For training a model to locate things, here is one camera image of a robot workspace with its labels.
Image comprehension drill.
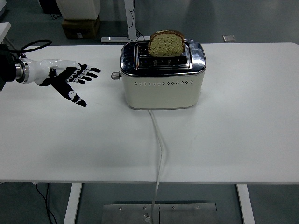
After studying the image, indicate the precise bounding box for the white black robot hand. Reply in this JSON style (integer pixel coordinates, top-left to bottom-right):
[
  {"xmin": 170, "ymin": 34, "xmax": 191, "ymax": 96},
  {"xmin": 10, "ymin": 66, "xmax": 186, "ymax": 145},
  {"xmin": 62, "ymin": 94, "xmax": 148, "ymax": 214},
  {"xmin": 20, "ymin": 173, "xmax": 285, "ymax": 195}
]
[{"xmin": 26, "ymin": 58, "xmax": 102, "ymax": 108}]

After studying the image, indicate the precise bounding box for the cream chrome two-slot toaster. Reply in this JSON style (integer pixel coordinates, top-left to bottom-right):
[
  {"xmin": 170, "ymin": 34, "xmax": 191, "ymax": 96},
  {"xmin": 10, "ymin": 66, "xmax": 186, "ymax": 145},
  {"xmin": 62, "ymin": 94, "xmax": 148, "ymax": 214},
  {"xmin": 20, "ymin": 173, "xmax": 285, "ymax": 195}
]
[{"xmin": 111, "ymin": 38, "xmax": 207, "ymax": 110}]

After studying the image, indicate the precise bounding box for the brown cardboard box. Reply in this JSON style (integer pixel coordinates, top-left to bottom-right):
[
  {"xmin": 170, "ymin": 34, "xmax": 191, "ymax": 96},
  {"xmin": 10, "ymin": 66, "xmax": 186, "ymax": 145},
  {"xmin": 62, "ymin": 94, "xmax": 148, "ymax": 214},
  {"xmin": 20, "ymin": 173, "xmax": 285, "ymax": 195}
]
[{"xmin": 61, "ymin": 15, "xmax": 101, "ymax": 40}]

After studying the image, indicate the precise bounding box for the black equipment base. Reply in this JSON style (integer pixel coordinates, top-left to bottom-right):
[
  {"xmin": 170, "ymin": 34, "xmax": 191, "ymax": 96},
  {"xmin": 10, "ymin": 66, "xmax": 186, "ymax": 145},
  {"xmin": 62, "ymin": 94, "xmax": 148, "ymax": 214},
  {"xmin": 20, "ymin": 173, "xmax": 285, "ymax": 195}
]
[{"xmin": 38, "ymin": 0, "xmax": 62, "ymax": 14}]

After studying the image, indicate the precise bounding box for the white appliance housing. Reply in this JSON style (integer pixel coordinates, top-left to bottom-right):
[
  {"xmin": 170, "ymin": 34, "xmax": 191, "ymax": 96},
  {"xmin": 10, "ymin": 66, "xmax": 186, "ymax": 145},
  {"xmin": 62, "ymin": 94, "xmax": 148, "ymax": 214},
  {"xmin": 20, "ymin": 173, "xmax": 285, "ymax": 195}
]
[{"xmin": 55, "ymin": 0, "xmax": 101, "ymax": 20}]

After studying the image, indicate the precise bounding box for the white desk leg with foot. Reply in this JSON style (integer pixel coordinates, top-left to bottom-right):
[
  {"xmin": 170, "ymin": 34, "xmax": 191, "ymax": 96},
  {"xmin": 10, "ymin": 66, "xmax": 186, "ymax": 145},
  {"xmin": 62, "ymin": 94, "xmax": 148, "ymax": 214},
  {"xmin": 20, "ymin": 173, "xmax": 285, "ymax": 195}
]
[{"xmin": 100, "ymin": 0, "xmax": 151, "ymax": 43}]

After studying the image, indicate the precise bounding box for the brown bread slice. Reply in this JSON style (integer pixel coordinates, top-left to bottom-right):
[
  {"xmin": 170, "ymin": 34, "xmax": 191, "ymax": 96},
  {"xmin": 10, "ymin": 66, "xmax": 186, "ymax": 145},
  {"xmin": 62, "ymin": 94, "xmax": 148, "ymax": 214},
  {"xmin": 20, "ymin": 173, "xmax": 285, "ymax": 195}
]
[{"xmin": 148, "ymin": 29, "xmax": 185, "ymax": 57}]

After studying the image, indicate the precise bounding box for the white table leg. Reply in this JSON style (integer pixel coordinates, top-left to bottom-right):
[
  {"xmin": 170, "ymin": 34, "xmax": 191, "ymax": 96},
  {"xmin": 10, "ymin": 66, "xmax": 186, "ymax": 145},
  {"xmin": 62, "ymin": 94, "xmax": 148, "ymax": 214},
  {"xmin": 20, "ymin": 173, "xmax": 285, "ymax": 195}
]
[
  {"xmin": 235, "ymin": 184, "xmax": 256, "ymax": 224},
  {"xmin": 63, "ymin": 183, "xmax": 83, "ymax": 224}
]

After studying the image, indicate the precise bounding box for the grey metal plate with screws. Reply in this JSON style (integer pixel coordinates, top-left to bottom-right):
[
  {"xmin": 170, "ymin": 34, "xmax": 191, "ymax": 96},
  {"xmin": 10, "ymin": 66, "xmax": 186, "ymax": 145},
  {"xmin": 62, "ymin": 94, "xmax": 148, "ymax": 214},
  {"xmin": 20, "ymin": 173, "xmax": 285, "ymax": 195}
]
[{"xmin": 102, "ymin": 203, "xmax": 217, "ymax": 224}]

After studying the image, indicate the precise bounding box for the black cable on desk leg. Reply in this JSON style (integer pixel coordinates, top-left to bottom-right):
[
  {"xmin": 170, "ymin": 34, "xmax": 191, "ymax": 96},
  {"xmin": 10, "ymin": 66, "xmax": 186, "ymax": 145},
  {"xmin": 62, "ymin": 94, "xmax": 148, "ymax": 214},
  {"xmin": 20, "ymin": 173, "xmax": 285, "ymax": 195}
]
[{"xmin": 127, "ymin": 0, "xmax": 144, "ymax": 39}]

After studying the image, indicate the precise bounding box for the black cable under table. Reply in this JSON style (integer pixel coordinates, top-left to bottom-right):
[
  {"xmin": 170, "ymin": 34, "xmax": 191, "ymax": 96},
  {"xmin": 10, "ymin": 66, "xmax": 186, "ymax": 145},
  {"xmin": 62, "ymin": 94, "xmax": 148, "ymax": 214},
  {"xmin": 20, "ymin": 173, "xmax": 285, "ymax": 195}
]
[{"xmin": 35, "ymin": 182, "xmax": 58, "ymax": 224}]

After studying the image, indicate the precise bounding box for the white toaster power cord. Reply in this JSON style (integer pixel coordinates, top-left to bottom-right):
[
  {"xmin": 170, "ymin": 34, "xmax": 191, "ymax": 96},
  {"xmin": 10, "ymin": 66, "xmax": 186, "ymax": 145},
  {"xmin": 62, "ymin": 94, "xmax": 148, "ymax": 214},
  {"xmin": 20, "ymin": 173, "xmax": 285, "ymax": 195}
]
[{"xmin": 144, "ymin": 109, "xmax": 167, "ymax": 222}]

